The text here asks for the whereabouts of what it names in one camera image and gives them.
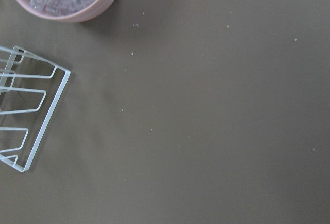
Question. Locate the white wire drying rack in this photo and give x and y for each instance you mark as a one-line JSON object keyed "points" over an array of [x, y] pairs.
{"points": [[31, 87]]}

